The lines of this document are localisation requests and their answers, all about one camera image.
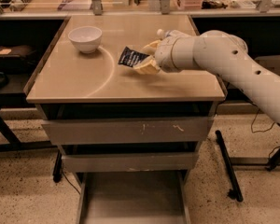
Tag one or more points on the grey drawer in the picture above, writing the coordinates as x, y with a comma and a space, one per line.
134, 162
126, 131

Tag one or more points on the dark blue rxbar wrapper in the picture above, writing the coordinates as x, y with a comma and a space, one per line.
130, 57

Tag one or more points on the black table leg bar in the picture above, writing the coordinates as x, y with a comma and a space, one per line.
235, 192

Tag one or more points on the clear plastic water bottle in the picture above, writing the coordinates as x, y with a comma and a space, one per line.
166, 33

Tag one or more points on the open bottom drawer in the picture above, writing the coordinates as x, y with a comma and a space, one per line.
133, 198

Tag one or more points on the black left desk leg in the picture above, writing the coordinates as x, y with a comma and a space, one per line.
14, 143

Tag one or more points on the grey middle drawer front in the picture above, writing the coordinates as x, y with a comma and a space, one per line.
134, 162

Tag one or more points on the grey drawer cabinet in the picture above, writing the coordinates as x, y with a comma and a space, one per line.
69, 84

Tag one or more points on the grey top drawer front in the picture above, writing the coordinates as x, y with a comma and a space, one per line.
126, 131

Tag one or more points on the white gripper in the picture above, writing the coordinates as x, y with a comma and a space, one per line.
163, 55

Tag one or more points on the white ceramic bowl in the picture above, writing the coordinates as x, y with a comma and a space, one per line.
86, 39

